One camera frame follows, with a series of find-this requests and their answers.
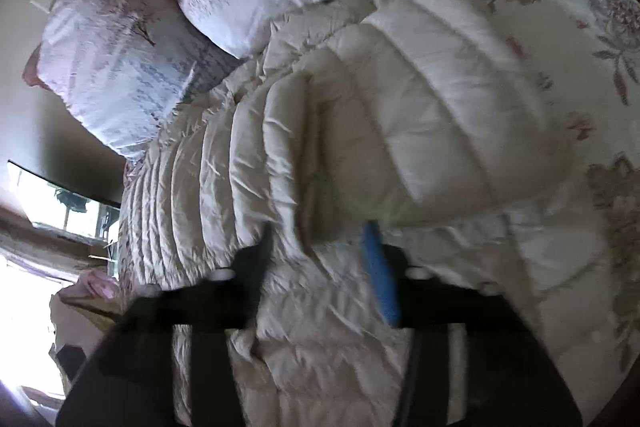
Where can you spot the white pillow with pink edge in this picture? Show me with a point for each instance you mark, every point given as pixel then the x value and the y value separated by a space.
pixel 115 57

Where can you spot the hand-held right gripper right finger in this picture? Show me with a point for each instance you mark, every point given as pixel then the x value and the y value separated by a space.
pixel 381 274

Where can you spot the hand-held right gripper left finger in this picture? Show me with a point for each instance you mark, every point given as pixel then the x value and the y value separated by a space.
pixel 250 277

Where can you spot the white puffer jacket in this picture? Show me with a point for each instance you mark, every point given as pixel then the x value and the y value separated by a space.
pixel 400 107

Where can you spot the window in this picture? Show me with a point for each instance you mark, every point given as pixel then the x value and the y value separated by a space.
pixel 55 207

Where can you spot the floral bed sheet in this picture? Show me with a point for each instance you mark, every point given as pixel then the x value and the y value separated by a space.
pixel 580 7

